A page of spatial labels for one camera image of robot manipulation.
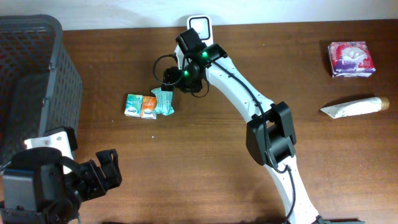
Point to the teal small tissue pack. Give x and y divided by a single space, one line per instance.
133 105

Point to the grey plastic basket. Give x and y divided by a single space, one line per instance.
41 89

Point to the orange small tissue pack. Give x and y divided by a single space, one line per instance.
148 107

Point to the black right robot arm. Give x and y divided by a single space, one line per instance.
270 133

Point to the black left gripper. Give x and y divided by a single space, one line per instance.
101 172

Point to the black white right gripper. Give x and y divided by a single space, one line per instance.
169 78

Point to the red purple tissue pack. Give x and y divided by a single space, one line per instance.
350 59

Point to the white cream tube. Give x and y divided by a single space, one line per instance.
357 107

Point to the green wipes pack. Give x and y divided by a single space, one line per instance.
164 101

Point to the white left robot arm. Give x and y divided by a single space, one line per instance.
44 184

